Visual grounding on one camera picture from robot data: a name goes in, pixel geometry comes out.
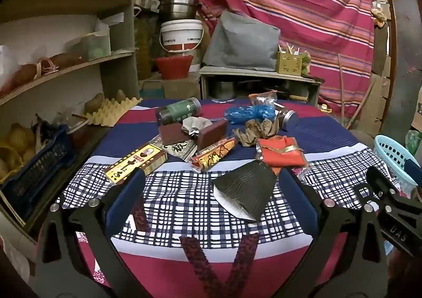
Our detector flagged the grey cloth cover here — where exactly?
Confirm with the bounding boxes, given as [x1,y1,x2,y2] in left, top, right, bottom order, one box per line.
[202,11,281,71]

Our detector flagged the bag of leafy greens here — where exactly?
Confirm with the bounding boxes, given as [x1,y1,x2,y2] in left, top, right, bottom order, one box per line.
[298,51,312,75]

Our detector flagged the large yellow oil jug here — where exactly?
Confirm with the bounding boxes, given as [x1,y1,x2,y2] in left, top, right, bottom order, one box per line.
[133,8,154,81]

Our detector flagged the red striped curtain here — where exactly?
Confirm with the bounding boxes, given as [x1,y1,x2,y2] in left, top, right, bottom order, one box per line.
[185,0,376,117]

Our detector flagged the orange-top zip bag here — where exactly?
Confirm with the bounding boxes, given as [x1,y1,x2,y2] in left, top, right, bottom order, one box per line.
[249,92,277,109]

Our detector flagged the yellow red long box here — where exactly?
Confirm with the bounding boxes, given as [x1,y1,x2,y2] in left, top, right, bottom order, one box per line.
[105,143,172,185]

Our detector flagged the yellow egg carton tray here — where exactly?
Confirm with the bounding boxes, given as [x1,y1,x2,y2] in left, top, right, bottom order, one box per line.
[82,97,143,127]

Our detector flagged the large potato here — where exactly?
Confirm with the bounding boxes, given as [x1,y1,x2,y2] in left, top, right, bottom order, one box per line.
[84,93,105,113]

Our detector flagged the stacked steel pots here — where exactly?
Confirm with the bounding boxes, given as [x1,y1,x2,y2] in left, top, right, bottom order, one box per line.
[158,0,198,22]

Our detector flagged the steel pot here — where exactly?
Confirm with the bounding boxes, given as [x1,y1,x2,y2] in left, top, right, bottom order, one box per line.
[211,81,235,100]

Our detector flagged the glass jar metal lid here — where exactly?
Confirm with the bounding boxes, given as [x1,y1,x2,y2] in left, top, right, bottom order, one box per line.
[275,108,299,130]

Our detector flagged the clear jar green label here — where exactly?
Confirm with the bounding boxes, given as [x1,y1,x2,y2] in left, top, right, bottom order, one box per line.
[156,97,202,125]

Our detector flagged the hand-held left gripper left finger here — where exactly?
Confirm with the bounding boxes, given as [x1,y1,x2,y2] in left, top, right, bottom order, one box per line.
[35,169,147,298]

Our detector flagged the clear plastic container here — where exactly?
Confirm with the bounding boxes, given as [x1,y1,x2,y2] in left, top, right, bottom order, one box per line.
[64,30,111,61]

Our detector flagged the yellow chopstick holder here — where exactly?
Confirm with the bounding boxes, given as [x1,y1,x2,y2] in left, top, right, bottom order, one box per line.
[276,43,304,75]

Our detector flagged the red plastic basket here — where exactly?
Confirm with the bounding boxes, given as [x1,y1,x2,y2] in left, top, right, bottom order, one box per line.
[155,55,194,80]

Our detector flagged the blue plastic crate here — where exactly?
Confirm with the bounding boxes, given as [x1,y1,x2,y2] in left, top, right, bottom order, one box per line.
[0,125,76,213]

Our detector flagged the white plastic bucket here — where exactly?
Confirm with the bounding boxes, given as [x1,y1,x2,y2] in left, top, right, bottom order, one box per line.
[160,19,204,54]

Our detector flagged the low wooden cabinet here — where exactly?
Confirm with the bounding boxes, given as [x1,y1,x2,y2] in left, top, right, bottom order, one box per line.
[199,66,325,108]

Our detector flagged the wooden shelf unit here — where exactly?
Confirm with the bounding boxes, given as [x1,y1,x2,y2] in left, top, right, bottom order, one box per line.
[0,0,185,242]

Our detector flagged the orange yellow snack wrapper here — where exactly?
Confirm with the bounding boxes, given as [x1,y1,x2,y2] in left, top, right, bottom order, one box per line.
[189,136,238,172]

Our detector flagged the green plastic bag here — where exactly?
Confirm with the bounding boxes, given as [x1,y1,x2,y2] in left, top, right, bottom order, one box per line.
[405,129,422,157]

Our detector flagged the white tissue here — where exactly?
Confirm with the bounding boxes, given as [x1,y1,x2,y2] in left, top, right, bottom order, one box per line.
[182,117,212,137]

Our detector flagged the red cloth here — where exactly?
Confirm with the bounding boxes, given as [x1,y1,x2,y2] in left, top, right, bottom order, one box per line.
[256,136,310,175]

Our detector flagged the black paper bag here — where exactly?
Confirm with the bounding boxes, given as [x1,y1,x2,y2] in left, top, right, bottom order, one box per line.
[211,160,277,221]

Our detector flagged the brown paper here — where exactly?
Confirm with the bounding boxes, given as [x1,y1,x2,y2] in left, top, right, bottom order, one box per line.
[234,118,281,147]

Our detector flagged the cardboard box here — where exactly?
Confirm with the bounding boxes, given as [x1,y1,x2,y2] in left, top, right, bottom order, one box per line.
[140,79,202,100]

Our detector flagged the maroon scouring pad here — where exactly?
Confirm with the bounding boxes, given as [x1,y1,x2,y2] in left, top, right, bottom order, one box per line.
[197,119,229,150]
[158,123,185,145]

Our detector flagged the light blue plastic basket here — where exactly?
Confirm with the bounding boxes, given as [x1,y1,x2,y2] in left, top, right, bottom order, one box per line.
[374,135,422,196]

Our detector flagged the wooden framed door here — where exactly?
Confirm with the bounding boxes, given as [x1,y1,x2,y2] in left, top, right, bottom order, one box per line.
[382,0,422,135]

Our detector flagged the white packet with calligraphy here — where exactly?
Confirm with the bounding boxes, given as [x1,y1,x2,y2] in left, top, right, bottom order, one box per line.
[152,138,198,162]

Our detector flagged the sweet potato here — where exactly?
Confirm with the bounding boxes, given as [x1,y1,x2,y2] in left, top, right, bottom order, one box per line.
[7,64,38,88]
[49,53,83,70]

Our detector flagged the blue plastic bag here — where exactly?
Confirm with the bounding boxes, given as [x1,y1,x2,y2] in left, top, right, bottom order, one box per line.
[225,104,277,125]

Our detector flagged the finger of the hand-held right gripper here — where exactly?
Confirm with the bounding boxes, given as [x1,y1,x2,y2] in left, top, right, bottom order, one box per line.
[354,166,401,214]
[405,159,422,183]

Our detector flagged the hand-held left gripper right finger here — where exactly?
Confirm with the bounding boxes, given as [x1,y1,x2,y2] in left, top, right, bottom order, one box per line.
[279,168,393,298]

